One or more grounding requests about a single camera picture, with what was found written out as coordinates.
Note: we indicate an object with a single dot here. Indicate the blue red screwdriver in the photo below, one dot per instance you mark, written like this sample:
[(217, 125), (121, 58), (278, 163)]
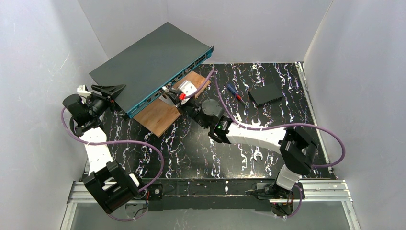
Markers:
[(237, 95)]

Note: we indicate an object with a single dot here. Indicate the small black box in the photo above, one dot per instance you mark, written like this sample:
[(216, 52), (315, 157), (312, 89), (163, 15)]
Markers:
[(265, 94)]

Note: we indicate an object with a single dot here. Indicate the silver metal mount bracket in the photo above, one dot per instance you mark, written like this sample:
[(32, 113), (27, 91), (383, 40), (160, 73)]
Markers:
[(168, 98)]

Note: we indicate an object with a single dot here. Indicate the aluminium frame rail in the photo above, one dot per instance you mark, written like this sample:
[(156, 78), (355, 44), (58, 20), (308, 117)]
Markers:
[(319, 190)]

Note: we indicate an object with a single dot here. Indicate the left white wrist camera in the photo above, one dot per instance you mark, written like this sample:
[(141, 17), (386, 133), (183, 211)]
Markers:
[(83, 91)]

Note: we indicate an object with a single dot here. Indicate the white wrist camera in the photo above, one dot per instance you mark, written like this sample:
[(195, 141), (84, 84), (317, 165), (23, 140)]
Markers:
[(83, 91), (187, 91)]

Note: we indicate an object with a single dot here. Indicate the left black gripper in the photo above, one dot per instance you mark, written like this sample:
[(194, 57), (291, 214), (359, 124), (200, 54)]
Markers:
[(103, 97)]

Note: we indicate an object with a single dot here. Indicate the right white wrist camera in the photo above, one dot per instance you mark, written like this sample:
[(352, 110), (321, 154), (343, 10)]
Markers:
[(187, 91)]

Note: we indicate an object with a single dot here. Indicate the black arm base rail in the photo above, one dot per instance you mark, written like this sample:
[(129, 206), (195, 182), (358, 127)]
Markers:
[(206, 194)]

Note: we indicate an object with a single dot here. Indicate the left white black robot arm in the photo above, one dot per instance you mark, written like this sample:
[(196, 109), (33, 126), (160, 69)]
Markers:
[(108, 182)]

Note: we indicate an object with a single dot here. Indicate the dark teal network switch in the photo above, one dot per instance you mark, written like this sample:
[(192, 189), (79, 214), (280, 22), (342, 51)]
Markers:
[(159, 59)]

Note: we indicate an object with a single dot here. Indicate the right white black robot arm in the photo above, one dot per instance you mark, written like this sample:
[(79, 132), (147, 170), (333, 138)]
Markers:
[(293, 143)]

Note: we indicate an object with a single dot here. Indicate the wooden base board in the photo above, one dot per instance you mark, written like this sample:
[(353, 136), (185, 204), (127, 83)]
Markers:
[(157, 117)]

